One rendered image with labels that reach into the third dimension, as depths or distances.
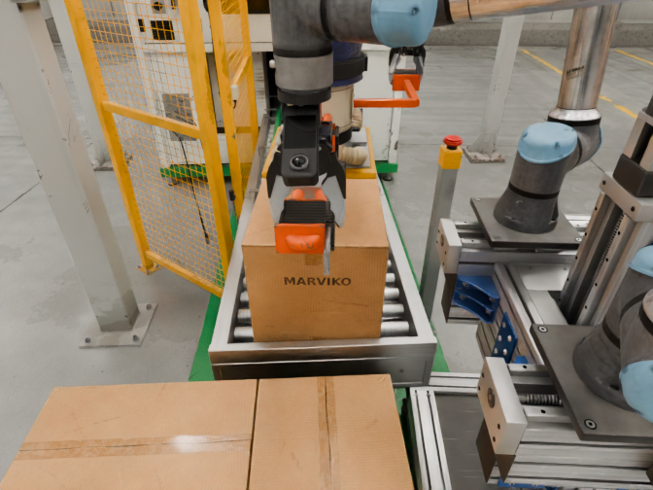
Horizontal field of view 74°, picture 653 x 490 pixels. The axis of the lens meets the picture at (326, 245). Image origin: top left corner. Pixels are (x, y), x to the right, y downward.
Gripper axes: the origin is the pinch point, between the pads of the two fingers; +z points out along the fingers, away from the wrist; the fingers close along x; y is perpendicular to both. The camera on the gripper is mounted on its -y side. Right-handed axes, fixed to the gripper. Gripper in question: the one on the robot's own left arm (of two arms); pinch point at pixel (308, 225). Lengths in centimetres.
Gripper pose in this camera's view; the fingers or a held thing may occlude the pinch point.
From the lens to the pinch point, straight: 67.1
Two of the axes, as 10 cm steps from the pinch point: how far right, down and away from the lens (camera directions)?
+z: 0.1, 8.2, 5.7
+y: 0.5, -5.7, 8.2
